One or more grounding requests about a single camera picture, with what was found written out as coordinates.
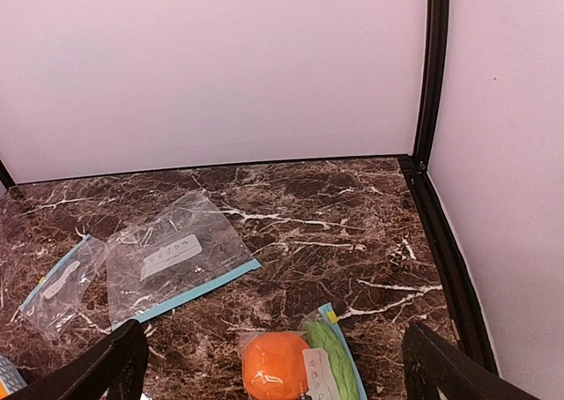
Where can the right black frame post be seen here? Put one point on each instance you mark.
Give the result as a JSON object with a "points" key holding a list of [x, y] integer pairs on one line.
{"points": [[432, 78]]}

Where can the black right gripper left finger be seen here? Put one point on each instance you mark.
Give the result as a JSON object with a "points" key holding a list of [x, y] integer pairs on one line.
{"points": [[113, 368]]}

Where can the green cucumber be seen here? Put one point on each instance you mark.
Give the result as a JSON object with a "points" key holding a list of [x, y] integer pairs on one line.
{"points": [[325, 336]]}

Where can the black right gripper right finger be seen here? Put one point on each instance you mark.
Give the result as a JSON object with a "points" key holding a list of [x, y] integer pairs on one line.
{"points": [[435, 369]]}

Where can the black frame post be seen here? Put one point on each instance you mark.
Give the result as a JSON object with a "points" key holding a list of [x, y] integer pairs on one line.
{"points": [[5, 177], [432, 78]]}

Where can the light blue plastic basket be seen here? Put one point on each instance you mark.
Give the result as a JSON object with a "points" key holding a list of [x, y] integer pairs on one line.
{"points": [[11, 380]]}

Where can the clear zip bag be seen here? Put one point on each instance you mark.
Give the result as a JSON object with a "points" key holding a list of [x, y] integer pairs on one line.
{"points": [[186, 251], [321, 383], [54, 302]]}

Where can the orange fruit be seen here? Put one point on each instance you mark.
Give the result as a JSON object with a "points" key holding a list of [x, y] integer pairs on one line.
{"points": [[273, 366]]}

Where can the left black frame post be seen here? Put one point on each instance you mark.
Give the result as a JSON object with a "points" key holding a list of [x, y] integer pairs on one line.
{"points": [[5, 177]]}

